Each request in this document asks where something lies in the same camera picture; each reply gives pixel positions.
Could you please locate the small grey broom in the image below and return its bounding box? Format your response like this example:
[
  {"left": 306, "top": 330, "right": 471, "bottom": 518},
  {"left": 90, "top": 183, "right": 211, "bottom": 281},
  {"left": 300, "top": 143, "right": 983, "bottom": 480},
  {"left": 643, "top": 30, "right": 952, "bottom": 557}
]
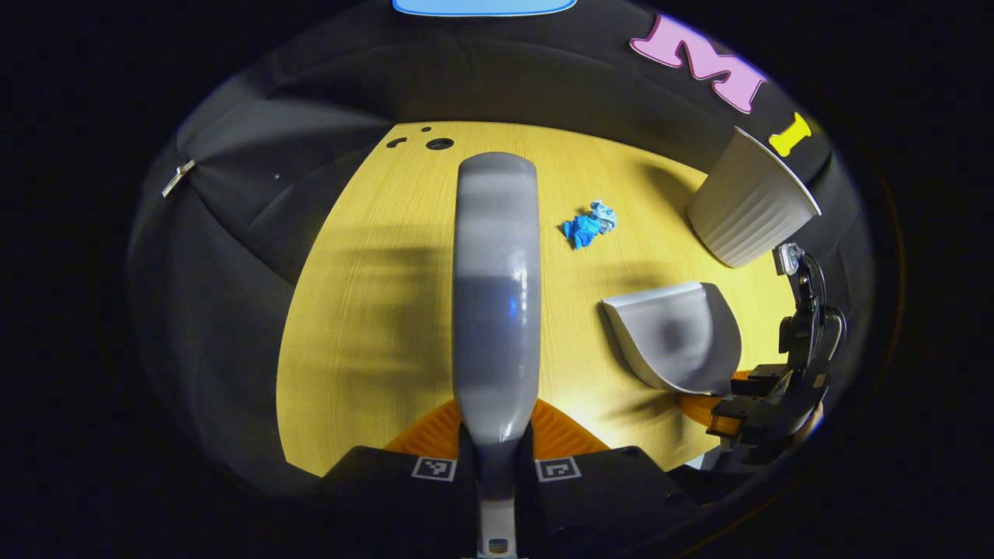
[{"left": 452, "top": 152, "right": 542, "bottom": 559}]

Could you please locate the white ribbed garbage bin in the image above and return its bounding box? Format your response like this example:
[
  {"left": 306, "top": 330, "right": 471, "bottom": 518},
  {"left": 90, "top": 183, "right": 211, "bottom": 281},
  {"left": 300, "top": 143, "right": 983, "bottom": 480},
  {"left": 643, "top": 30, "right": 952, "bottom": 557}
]
[{"left": 687, "top": 126, "right": 822, "bottom": 269}]

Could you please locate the silver metal clip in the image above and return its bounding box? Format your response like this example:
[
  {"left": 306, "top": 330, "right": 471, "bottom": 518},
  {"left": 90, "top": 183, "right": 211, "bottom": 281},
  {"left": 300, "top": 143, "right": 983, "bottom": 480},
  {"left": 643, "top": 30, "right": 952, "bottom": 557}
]
[{"left": 162, "top": 159, "right": 196, "bottom": 198}]

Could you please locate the blue paper trash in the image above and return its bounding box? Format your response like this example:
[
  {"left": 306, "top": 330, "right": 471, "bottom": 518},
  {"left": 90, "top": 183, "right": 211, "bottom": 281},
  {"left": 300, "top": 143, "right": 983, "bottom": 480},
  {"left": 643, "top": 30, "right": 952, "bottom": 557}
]
[{"left": 561, "top": 200, "right": 618, "bottom": 250}]

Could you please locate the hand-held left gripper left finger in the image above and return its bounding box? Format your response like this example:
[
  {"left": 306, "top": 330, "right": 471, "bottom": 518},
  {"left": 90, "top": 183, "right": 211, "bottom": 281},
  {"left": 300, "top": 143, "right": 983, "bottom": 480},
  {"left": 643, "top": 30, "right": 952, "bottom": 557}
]
[{"left": 315, "top": 399, "right": 479, "bottom": 559}]

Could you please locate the yellow wooden desktop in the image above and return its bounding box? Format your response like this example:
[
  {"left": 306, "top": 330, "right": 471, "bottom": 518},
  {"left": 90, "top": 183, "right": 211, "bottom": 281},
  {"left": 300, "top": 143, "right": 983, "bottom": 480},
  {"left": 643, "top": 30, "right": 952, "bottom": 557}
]
[{"left": 276, "top": 120, "right": 812, "bottom": 478}]

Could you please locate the grey plastic dustpan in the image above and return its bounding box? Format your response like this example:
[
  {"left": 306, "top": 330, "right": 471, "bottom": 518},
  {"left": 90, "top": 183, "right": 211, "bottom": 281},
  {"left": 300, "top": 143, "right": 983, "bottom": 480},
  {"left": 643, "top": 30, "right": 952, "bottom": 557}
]
[{"left": 600, "top": 281, "right": 742, "bottom": 397}]

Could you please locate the black backdrop cloth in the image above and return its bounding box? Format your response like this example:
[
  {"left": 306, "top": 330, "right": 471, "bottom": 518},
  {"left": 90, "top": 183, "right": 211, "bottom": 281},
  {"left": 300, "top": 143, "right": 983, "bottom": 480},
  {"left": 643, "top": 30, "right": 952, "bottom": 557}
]
[{"left": 128, "top": 0, "right": 874, "bottom": 498}]

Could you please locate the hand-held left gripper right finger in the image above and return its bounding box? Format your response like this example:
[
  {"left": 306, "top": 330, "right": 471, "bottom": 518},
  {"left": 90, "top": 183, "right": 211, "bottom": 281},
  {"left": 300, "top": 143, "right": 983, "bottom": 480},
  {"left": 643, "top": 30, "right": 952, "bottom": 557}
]
[{"left": 517, "top": 399, "right": 701, "bottom": 559}]

